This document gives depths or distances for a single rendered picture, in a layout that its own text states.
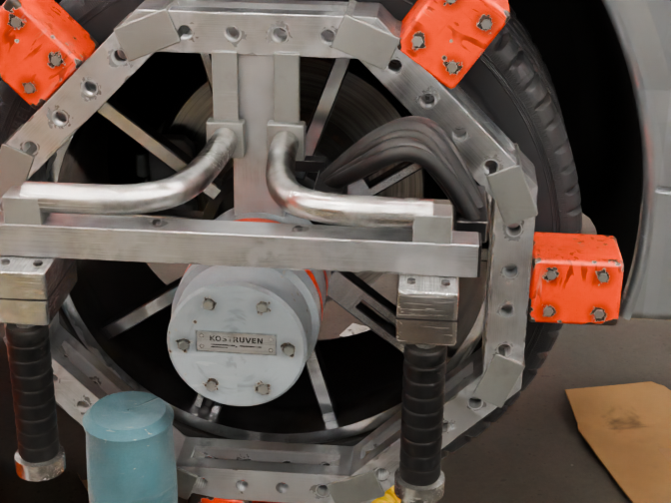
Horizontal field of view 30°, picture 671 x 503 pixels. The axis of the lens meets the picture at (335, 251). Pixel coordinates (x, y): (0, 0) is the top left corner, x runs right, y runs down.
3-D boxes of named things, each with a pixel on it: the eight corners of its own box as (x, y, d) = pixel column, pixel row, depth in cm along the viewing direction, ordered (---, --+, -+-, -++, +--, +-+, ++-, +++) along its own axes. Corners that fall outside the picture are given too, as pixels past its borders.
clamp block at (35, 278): (79, 281, 113) (75, 228, 111) (50, 327, 105) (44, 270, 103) (24, 278, 114) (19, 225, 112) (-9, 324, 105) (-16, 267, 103)
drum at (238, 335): (334, 315, 134) (335, 193, 129) (313, 419, 115) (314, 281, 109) (204, 308, 135) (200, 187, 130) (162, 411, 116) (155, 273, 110)
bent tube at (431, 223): (451, 165, 120) (457, 57, 116) (450, 246, 102) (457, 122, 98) (269, 158, 121) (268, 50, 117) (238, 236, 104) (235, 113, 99)
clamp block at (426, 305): (456, 299, 111) (459, 245, 109) (456, 348, 103) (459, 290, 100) (398, 297, 111) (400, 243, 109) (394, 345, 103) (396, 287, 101)
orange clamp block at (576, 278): (522, 290, 132) (609, 294, 132) (526, 324, 125) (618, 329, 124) (527, 230, 129) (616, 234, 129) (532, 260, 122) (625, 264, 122)
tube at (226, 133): (247, 157, 121) (245, 50, 117) (211, 235, 104) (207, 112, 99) (68, 150, 123) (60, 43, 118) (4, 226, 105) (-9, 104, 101)
